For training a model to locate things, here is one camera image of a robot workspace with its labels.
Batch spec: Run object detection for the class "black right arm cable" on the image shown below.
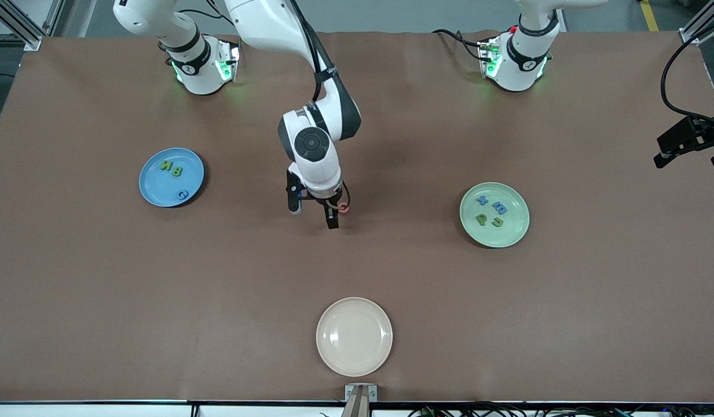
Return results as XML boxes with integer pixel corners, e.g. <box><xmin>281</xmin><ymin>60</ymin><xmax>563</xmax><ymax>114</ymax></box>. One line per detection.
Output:
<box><xmin>325</xmin><ymin>181</ymin><xmax>351</xmax><ymax>210</ymax></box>

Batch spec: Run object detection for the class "green plate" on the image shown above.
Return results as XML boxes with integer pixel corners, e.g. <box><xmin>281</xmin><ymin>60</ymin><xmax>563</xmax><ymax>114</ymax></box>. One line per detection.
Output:
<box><xmin>459</xmin><ymin>182</ymin><xmax>530</xmax><ymax>248</ymax></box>

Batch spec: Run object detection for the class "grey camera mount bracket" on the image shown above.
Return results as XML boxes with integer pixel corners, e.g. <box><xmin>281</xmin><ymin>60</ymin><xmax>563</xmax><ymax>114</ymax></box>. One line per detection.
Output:
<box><xmin>340</xmin><ymin>383</ymin><xmax>378</xmax><ymax>417</ymax></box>

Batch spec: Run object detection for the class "aluminium frame profile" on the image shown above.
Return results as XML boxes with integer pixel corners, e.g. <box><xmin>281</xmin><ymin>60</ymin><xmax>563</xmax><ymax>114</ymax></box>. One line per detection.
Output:
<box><xmin>678</xmin><ymin>0</ymin><xmax>714</xmax><ymax>45</ymax></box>
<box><xmin>0</xmin><ymin>0</ymin><xmax>65</xmax><ymax>52</ymax></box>

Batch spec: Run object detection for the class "black base cable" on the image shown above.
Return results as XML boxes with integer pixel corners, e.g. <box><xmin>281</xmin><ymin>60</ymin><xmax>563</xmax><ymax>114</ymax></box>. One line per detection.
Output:
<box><xmin>171</xmin><ymin>0</ymin><xmax>244</xmax><ymax>41</ymax></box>
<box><xmin>432</xmin><ymin>28</ymin><xmax>486</xmax><ymax>61</ymax></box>

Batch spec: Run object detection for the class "brown table cover sheet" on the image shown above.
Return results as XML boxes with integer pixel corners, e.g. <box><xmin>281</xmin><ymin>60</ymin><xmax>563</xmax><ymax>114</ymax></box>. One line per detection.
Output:
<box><xmin>0</xmin><ymin>30</ymin><xmax>714</xmax><ymax>403</ymax></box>

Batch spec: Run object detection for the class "blue plate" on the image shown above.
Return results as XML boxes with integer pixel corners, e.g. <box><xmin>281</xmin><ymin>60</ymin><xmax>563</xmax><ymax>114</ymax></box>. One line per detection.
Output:
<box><xmin>138</xmin><ymin>147</ymin><xmax>205</xmax><ymax>208</ymax></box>

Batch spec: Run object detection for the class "black cable bundle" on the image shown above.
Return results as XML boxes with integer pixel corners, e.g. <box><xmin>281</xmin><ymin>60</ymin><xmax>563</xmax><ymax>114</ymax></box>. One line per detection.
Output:
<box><xmin>409</xmin><ymin>401</ymin><xmax>714</xmax><ymax>417</ymax></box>

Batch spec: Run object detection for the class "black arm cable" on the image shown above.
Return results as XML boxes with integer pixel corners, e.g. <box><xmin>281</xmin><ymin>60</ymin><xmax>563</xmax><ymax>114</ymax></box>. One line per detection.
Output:
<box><xmin>325</xmin><ymin>181</ymin><xmax>351</xmax><ymax>210</ymax></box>
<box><xmin>661</xmin><ymin>35</ymin><xmax>714</xmax><ymax>131</ymax></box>

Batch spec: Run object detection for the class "beige plate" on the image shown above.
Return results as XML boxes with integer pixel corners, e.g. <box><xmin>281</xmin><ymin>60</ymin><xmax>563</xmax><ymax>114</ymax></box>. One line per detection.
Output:
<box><xmin>316</xmin><ymin>297</ymin><xmax>393</xmax><ymax>378</ymax></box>

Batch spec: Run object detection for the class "white table edge rail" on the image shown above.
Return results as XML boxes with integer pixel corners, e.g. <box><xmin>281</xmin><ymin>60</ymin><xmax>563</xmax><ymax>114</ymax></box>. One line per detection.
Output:
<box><xmin>0</xmin><ymin>401</ymin><xmax>714</xmax><ymax>417</ymax></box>

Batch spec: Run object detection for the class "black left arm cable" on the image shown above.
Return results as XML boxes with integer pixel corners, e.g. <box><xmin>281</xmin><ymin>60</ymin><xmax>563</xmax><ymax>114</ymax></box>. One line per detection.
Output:
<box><xmin>661</xmin><ymin>35</ymin><xmax>714</xmax><ymax>131</ymax></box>

